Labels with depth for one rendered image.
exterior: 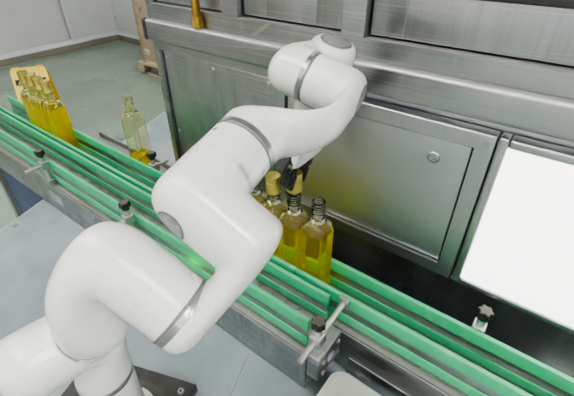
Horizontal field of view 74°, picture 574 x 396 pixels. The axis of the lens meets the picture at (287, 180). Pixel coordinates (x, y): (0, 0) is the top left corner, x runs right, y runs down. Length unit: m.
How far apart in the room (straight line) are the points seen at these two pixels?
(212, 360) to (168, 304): 0.59
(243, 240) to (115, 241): 0.14
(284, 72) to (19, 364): 0.50
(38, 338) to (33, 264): 0.82
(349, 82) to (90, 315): 0.41
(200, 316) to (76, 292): 0.13
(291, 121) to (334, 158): 0.42
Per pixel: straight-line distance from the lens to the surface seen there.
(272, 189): 0.83
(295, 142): 0.47
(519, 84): 0.72
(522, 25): 0.72
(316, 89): 0.54
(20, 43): 6.71
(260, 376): 0.99
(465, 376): 0.85
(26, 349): 0.61
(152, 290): 0.44
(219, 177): 0.40
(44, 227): 1.55
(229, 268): 0.40
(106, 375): 0.77
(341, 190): 0.91
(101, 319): 0.50
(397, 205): 0.85
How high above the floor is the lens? 1.61
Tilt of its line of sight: 34 degrees down
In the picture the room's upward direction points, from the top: straight up
